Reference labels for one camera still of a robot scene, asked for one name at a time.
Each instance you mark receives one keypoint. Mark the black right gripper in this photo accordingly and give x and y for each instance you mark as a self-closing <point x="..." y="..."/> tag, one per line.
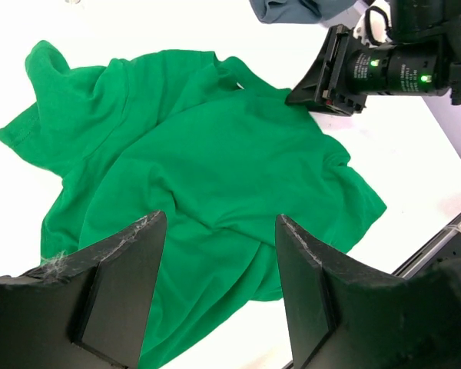
<point x="346" y="72"/>

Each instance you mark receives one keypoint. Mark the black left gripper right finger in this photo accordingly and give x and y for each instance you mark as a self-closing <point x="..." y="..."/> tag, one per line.
<point x="342" y="313"/>

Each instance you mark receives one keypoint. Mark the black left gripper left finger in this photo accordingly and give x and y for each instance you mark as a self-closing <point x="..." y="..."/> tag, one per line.
<point x="88" y="309"/>

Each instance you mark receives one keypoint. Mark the green t shirt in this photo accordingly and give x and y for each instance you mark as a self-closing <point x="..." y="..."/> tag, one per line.
<point x="212" y="146"/>

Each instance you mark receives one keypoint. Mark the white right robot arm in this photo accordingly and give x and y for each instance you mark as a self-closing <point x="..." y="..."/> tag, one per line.
<point x="407" y="22"/>

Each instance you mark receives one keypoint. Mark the teal t shirt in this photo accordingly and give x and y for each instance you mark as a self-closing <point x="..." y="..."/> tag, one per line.
<point x="298" y="11"/>

